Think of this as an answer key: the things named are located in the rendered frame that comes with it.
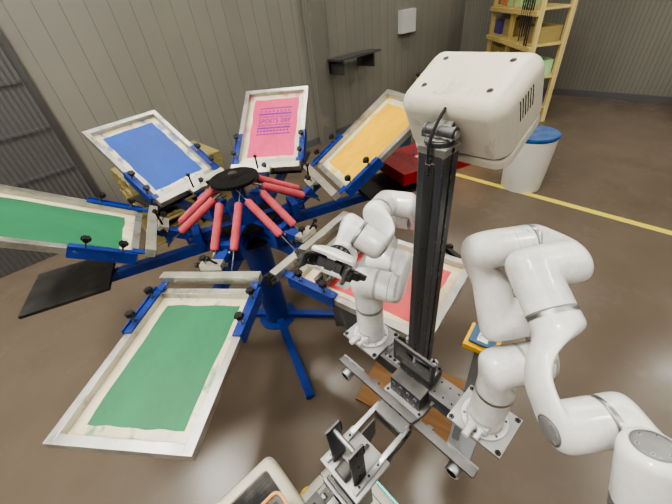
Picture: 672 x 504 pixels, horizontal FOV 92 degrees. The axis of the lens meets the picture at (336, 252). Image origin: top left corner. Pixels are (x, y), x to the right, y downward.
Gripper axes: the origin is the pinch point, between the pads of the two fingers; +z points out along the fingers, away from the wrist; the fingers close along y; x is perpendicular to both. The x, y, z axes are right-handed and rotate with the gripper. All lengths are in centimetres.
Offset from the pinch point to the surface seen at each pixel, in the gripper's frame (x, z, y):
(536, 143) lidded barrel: -151, -338, 120
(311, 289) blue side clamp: 32, -93, -17
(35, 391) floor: 204, -131, -198
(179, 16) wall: -157, -313, -327
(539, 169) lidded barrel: -133, -360, 141
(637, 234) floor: -88, -305, 233
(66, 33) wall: -78, -235, -378
